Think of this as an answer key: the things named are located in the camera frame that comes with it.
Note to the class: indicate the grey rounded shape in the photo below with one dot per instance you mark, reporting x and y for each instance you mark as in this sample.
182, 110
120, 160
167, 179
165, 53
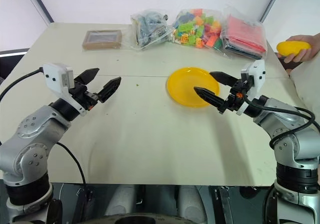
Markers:
192, 200
123, 200

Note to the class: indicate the yellow mango-shaped object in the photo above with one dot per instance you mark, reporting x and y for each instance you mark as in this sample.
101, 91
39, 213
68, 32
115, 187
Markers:
292, 48

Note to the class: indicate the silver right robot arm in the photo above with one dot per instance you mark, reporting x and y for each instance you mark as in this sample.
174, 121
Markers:
295, 144

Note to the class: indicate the person's bare hand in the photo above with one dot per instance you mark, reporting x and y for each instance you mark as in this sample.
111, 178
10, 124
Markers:
315, 47

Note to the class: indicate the dark bench with white edge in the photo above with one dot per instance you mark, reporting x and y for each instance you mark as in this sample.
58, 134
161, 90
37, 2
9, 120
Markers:
11, 65

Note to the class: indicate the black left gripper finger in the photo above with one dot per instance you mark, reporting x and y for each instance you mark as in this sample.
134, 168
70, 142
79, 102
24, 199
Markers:
108, 90
86, 76

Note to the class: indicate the yellow plastic plate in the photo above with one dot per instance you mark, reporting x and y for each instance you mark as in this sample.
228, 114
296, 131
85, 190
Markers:
185, 84

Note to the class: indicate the clear bag of colourful blocks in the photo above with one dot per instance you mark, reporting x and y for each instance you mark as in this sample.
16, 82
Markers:
197, 27

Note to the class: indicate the brown framed box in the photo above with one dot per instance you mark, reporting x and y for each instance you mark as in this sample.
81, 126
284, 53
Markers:
102, 39

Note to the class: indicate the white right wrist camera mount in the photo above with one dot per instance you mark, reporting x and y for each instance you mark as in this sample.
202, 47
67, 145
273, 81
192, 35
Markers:
257, 80

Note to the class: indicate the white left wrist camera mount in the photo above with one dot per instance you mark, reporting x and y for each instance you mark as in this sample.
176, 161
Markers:
55, 78

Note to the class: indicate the clear bag of red sheets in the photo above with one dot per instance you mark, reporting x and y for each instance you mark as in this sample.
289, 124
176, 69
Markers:
243, 34

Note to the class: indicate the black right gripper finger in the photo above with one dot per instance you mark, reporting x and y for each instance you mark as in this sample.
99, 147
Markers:
211, 97
223, 78

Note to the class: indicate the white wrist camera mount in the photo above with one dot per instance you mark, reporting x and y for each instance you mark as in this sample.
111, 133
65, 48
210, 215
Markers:
55, 78
257, 80

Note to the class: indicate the black diagonal frame bar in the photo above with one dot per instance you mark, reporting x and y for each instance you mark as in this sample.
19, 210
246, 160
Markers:
41, 5
272, 2

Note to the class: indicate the clear bag of dark parts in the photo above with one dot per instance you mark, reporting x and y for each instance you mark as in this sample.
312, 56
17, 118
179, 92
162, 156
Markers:
150, 29

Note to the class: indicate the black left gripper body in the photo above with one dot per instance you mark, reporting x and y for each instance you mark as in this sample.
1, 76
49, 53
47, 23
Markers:
83, 95

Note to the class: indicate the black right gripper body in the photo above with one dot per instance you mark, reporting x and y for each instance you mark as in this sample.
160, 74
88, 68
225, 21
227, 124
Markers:
233, 101

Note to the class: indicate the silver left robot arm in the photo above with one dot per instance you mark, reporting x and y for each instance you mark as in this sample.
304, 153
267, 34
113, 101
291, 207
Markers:
32, 144

